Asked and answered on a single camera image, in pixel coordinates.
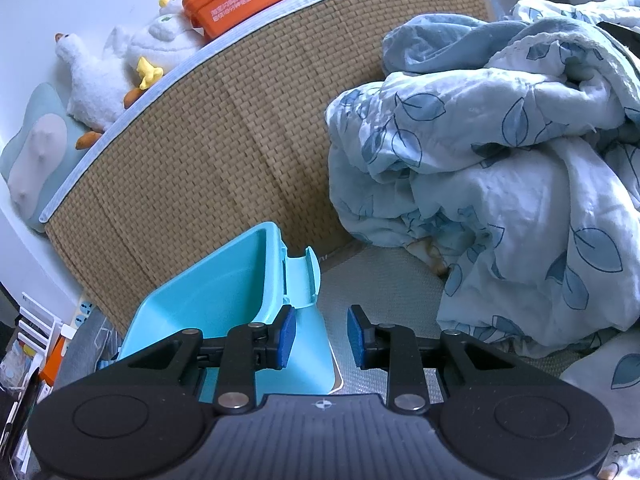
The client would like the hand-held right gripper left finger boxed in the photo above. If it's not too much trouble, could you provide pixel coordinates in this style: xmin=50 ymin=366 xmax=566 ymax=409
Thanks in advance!
xmin=116 ymin=304 xmax=297 ymax=414

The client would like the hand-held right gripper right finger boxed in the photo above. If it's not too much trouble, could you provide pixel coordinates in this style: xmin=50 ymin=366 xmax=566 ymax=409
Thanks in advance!
xmin=346 ymin=304 xmax=544 ymax=414

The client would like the blue plastic storage bin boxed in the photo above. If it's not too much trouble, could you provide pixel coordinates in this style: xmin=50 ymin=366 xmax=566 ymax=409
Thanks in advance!
xmin=116 ymin=221 xmax=345 ymax=407

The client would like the grey fabric cushion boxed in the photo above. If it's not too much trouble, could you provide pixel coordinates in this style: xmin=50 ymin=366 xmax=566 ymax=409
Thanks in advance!
xmin=60 ymin=305 xmax=123 ymax=388

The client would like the white power strip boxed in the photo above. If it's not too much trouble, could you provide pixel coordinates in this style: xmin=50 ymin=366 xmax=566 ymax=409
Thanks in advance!
xmin=72 ymin=300 xmax=97 ymax=332

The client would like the woven rattan headboard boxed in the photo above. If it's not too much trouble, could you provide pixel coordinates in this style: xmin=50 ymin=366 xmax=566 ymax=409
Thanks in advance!
xmin=39 ymin=0 xmax=494 ymax=335

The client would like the floral blue blanket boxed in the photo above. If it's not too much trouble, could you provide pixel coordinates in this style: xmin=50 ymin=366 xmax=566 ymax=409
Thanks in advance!
xmin=324 ymin=0 xmax=640 ymax=442

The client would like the white router with antennas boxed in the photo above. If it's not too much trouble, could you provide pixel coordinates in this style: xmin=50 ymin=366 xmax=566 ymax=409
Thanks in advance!
xmin=16 ymin=291 xmax=64 ymax=357

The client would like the stack of books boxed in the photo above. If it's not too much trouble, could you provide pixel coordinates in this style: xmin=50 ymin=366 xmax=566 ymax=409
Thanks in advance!
xmin=0 ymin=347 xmax=51 ymax=480

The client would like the light blue cloud pillow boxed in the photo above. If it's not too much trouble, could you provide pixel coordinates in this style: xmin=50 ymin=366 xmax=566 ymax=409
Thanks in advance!
xmin=0 ymin=82 xmax=95 ymax=234

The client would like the white goose plush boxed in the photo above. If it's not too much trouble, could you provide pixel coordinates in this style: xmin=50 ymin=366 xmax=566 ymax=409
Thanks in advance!
xmin=54 ymin=31 xmax=145 ymax=150

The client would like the white duck plush yellow beak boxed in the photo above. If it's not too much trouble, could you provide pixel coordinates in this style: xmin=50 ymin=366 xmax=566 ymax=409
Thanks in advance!
xmin=107 ymin=0 xmax=204 ymax=91

